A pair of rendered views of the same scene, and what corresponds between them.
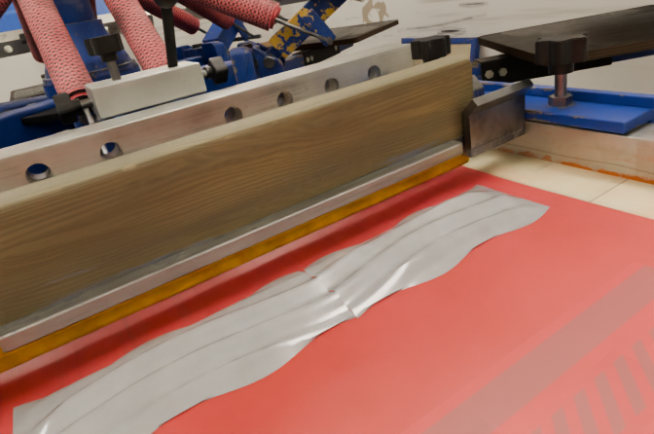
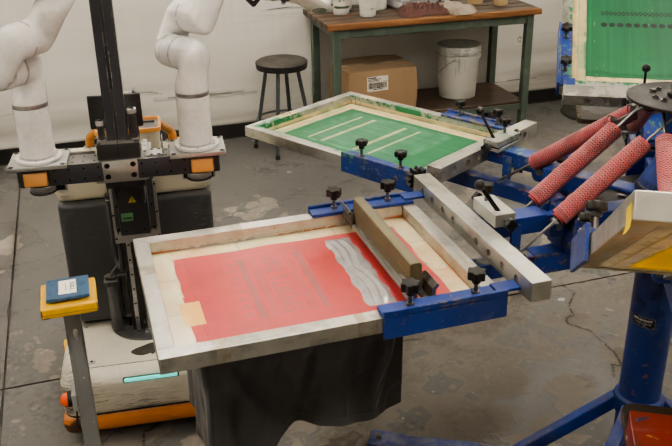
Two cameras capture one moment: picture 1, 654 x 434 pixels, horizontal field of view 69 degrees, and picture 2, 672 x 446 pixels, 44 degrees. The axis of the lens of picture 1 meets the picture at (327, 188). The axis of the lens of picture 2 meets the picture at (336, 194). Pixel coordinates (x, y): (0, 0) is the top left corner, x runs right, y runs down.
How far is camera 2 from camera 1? 2.07 m
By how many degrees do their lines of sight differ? 90
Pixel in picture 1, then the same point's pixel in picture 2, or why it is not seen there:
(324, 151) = (385, 248)
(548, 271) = (340, 295)
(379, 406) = (319, 269)
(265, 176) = (378, 241)
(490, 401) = (312, 278)
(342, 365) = (332, 267)
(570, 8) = not seen: outside the picture
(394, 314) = (342, 275)
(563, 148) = not seen: hidden behind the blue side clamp
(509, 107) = not seen: hidden behind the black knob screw
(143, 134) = (458, 222)
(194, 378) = (340, 252)
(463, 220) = (372, 290)
